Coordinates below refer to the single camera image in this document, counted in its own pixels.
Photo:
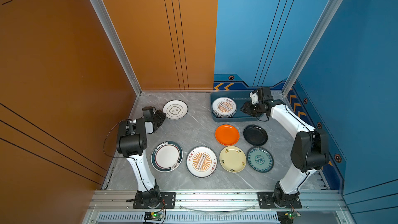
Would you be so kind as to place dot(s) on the green circuit board left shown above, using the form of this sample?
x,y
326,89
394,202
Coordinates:
x,y
153,218

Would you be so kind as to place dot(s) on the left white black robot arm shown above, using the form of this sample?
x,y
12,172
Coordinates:
x,y
132,143

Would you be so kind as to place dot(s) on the aluminium rail frame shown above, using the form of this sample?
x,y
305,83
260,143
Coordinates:
x,y
218,207

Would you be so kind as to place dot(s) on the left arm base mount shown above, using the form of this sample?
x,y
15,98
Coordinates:
x,y
166,200

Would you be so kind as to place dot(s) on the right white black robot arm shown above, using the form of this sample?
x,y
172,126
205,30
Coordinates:
x,y
310,150

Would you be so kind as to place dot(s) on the teal plastic bin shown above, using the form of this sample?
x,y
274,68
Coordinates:
x,y
240,97

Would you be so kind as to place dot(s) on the small orange sunburst plate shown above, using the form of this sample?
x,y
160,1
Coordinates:
x,y
224,107

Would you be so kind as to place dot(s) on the black plate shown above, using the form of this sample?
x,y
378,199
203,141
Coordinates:
x,y
255,135

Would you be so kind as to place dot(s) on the small white flower-logo plate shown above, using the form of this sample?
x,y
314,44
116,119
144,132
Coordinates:
x,y
175,109

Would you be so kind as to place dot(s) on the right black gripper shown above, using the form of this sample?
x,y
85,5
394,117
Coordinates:
x,y
246,109

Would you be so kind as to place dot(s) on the white plate green red rim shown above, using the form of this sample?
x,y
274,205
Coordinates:
x,y
167,156

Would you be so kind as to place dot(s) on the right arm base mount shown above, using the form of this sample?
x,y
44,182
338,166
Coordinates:
x,y
269,199

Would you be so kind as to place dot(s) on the green patterned plate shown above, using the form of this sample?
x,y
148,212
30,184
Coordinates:
x,y
260,159

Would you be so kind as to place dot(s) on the circuit board right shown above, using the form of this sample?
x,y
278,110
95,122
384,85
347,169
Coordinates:
x,y
287,217

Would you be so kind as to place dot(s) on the cream yellow plate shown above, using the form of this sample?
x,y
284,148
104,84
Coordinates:
x,y
232,159

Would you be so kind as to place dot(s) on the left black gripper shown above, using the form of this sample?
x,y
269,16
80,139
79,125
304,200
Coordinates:
x,y
161,115

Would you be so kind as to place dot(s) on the large orange sunburst plate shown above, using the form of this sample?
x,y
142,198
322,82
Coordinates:
x,y
201,162

